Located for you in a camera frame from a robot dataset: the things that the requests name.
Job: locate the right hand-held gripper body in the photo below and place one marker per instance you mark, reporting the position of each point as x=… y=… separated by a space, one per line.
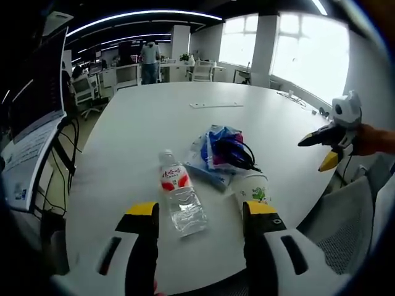
x=346 y=107

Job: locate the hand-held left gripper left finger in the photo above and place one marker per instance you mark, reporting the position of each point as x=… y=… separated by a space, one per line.
x=140 y=246

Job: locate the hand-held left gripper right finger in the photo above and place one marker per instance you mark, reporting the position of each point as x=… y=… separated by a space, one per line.
x=262 y=246

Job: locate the white printed paper cup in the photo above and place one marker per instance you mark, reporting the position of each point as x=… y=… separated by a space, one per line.
x=254 y=189

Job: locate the clear plastic water bottle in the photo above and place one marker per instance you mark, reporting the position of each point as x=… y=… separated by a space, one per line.
x=182 y=197

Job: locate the blue and white plastic bag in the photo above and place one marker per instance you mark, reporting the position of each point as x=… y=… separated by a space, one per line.
x=205 y=151

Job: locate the person's left hand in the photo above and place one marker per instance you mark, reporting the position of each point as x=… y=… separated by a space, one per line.
x=155 y=288

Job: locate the small dark object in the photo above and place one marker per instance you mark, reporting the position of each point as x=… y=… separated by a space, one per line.
x=322 y=111

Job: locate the grey mesh office chair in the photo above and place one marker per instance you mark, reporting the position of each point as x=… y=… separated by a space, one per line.
x=345 y=225

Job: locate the white flat strip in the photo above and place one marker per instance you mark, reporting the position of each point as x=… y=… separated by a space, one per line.
x=216 y=105

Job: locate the white round table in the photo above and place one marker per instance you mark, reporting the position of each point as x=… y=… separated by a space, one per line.
x=145 y=129

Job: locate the white office chair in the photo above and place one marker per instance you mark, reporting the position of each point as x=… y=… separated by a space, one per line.
x=202 y=69
x=84 y=91

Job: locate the green potted plant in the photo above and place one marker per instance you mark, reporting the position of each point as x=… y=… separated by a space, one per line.
x=184 y=57

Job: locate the white office desk row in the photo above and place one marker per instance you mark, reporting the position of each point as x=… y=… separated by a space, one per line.
x=123 y=74

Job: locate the open laptop computer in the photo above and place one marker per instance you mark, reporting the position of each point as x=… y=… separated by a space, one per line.
x=37 y=101

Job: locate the long ceiling light strip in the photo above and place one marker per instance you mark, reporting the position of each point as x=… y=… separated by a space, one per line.
x=139 y=18

